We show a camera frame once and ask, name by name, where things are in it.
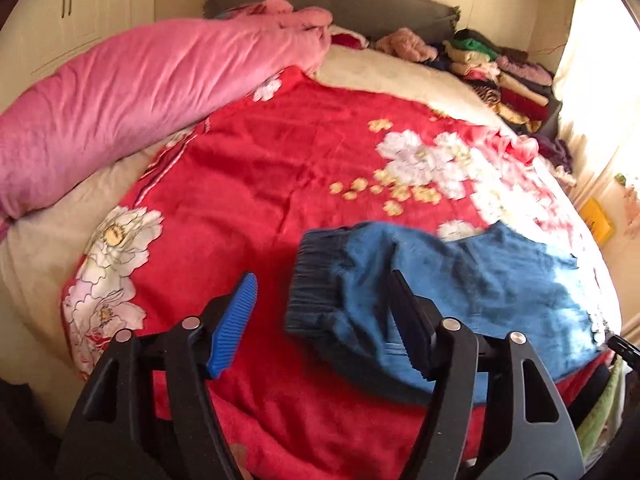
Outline cream wardrobe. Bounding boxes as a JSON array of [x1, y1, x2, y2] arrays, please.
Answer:
[[0, 0, 161, 81]]

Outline bed with cream sheet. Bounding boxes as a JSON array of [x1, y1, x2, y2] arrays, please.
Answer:
[[0, 42, 626, 411]]

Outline pink quilt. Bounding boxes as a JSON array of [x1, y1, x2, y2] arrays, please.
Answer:
[[0, 0, 335, 241]]

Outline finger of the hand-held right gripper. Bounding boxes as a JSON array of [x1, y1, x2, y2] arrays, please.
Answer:
[[607, 335, 640, 376]]

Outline pink fluffy garment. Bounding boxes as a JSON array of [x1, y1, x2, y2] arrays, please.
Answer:
[[375, 27, 438, 63]]

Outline cream curtain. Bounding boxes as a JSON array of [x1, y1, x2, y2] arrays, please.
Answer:
[[555, 0, 640, 201]]

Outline green towel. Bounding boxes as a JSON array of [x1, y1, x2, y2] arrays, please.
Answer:
[[580, 360, 626, 456]]

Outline pile of folded clothes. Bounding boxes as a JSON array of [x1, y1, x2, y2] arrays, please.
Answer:
[[440, 27, 556, 126]]

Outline grey headboard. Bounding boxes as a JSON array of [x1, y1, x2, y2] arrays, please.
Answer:
[[202, 0, 461, 51]]

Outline purple cloth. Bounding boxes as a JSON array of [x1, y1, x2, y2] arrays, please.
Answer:
[[537, 135, 576, 171]]

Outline red floral blanket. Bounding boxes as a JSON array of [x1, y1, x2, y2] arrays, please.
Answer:
[[60, 65, 621, 480]]

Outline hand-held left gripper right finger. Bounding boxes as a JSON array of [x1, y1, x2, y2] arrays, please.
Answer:
[[390, 269, 586, 480]]

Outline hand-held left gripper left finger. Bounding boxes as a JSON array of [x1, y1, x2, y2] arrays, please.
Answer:
[[60, 271, 259, 480]]

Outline dark red garment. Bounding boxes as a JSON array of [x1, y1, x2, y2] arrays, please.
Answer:
[[330, 30, 371, 51]]

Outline blue denim pants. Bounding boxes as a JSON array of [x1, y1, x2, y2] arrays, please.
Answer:
[[284, 221, 601, 406]]

